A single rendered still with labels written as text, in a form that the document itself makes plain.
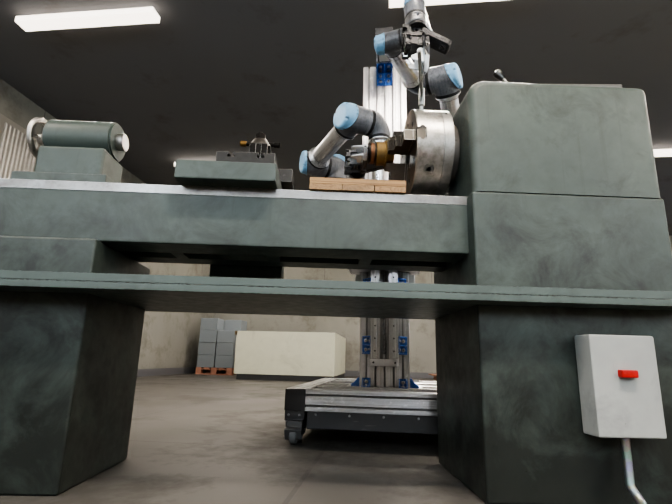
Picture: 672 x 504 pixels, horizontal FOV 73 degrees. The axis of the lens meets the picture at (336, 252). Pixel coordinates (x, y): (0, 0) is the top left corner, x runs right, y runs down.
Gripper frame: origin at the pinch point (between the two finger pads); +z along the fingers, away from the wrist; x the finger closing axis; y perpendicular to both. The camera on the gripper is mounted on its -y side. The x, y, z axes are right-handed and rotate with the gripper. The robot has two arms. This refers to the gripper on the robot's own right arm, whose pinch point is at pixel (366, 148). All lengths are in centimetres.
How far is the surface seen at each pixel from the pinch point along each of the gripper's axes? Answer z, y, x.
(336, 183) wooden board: 14.9, 10.7, -19.8
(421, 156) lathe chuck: 10.5, -16.9, -7.7
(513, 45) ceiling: -195, -147, 202
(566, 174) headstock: 18, -60, -16
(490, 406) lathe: 18, -32, -84
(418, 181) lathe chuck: 4.6, -17.0, -14.0
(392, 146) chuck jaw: 2.9, -8.6, -0.6
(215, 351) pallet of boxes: -765, 226, -58
